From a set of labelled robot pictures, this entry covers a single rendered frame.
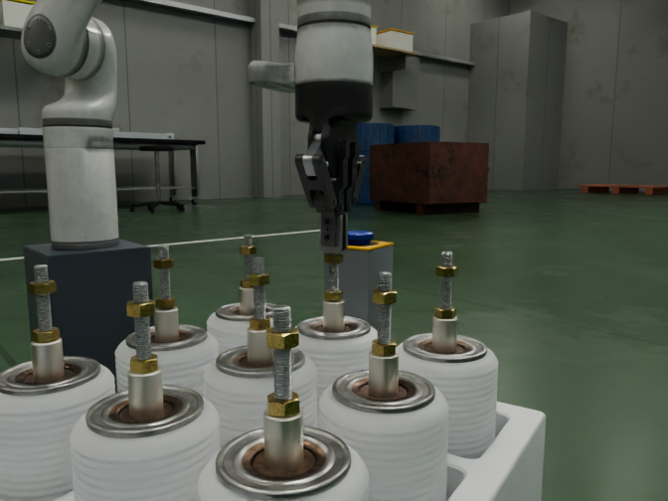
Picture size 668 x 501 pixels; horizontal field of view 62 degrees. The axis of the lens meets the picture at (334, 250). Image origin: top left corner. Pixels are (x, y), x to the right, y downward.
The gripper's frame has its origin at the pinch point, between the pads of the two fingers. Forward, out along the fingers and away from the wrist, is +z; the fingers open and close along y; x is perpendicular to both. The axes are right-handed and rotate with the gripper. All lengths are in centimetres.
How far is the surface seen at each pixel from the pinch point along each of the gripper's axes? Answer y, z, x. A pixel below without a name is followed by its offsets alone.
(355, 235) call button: 16.5, 2.4, 3.8
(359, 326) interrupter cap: 0.7, 9.7, -2.5
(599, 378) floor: 67, 35, -30
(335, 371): -4.4, 12.7, -2.0
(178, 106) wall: 553, -80, 445
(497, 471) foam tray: -9.1, 17.0, -17.5
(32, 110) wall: 401, -65, 522
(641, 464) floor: 33, 35, -33
